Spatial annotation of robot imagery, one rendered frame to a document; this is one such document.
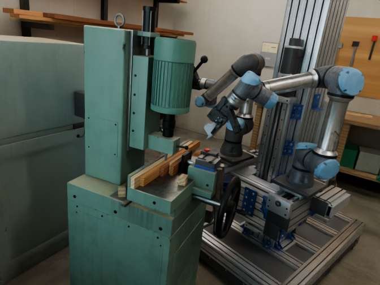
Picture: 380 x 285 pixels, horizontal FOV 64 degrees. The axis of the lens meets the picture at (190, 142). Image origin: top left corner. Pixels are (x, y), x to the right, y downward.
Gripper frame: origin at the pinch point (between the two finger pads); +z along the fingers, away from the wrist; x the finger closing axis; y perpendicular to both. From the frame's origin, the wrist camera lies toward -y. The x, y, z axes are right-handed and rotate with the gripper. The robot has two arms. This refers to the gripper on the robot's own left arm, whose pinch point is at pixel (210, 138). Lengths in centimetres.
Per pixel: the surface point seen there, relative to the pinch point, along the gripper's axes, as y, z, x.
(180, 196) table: -8.9, 17.6, 25.1
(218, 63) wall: 104, 45, -330
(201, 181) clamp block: -10.7, 14.5, 10.3
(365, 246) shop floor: -145, 39, -136
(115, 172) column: 22.6, 37.7, 19.5
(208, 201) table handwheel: -19.3, 19.6, 10.3
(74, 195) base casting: 29, 56, 31
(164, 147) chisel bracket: 12.1, 13.5, 12.2
